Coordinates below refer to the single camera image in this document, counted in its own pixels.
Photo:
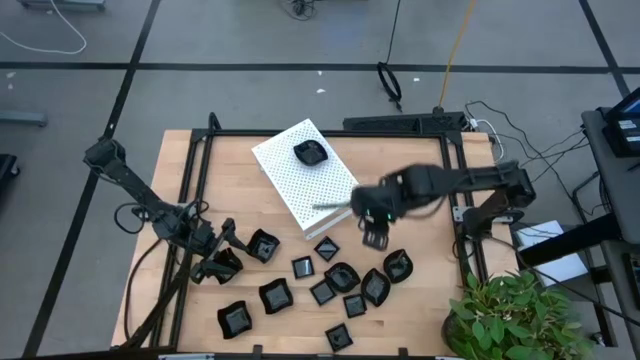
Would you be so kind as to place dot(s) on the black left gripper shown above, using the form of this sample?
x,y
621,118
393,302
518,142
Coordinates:
x,y
207,242

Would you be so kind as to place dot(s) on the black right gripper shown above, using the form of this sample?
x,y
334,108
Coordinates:
x,y
380,197

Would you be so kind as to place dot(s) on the black oval mini plate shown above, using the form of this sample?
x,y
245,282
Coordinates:
x,y
375,287
342,277
310,152
398,266

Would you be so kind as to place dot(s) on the black small square mini plate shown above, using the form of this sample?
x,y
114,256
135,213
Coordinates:
x,y
339,337
327,248
303,267
323,292
354,305

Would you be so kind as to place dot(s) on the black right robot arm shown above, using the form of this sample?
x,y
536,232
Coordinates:
x,y
465,177

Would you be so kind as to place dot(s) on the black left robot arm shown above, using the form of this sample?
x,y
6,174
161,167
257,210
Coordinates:
x,y
135,185

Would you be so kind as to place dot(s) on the white perforated metal shelf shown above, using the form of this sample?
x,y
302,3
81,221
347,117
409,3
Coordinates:
x,y
300,192

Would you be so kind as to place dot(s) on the black power control box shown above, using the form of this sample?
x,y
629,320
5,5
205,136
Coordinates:
x,y
400,122

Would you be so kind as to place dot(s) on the white paper sheet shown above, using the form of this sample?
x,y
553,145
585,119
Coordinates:
x,y
532,232

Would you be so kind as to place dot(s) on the green potted plant black pot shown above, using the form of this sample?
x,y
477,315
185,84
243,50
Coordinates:
x,y
515,320

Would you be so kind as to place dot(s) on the black desk leg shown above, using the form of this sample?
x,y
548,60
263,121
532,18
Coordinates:
x,y
570,240

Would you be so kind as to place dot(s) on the black chair base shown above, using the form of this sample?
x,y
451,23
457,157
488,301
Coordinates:
x,y
6,170

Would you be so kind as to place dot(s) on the grey metal bar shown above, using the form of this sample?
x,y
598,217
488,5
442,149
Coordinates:
x,y
20,119

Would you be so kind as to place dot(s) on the grey desk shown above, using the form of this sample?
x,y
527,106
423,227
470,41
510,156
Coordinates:
x,y
620,195

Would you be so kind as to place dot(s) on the black laptop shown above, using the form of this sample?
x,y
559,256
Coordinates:
x,y
625,130

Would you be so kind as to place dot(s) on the grey metal base plate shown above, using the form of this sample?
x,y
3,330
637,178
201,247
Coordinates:
x,y
60,4

